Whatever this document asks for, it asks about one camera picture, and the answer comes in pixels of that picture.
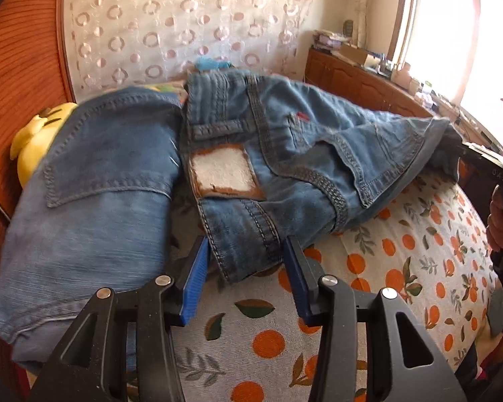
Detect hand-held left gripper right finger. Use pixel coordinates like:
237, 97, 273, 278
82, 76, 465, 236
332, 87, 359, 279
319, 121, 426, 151
284, 235, 468, 402

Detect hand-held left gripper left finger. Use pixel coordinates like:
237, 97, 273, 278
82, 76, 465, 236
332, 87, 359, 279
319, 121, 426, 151
27, 234, 210, 402

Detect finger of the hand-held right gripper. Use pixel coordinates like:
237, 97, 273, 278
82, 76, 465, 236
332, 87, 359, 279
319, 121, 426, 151
453, 140, 503, 168

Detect blue denim pants with patch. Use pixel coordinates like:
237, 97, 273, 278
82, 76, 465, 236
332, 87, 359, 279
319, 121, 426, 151
180, 69, 464, 283

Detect person's right hand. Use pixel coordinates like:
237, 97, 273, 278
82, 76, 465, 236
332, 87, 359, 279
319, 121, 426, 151
486, 184, 503, 252

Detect orange-print white bed sheet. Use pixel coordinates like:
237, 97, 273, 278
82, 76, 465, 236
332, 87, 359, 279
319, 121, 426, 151
126, 167, 503, 402

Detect wood-framed window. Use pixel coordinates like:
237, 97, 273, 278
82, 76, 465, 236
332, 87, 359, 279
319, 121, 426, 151
388, 0, 503, 143

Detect long wooden cabinet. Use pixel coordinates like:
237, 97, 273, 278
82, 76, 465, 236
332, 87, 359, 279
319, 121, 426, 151
305, 47, 503, 151

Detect open cardboard box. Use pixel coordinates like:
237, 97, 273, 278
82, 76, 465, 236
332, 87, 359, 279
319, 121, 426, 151
339, 44, 380, 65

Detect blue-grey cloth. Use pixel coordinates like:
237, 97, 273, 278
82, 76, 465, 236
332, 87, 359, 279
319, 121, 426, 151
488, 289, 503, 336

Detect white gathered window curtain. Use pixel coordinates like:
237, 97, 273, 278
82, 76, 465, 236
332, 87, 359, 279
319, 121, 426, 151
352, 0, 376, 47

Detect stack of papers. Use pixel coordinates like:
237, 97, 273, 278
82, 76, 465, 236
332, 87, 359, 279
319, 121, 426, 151
311, 29, 353, 51

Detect floral pink blanket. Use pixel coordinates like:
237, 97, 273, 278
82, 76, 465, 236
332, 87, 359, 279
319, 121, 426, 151
145, 79, 190, 101

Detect yellow plush toy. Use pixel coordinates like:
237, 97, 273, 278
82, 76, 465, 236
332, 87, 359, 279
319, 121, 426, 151
9, 103, 78, 189

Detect circle-patterned sheer curtain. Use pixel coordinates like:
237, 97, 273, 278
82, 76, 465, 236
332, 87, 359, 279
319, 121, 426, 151
63, 0, 315, 105

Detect slatted wooden wardrobe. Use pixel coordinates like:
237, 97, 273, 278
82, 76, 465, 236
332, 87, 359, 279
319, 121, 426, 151
0, 0, 80, 386

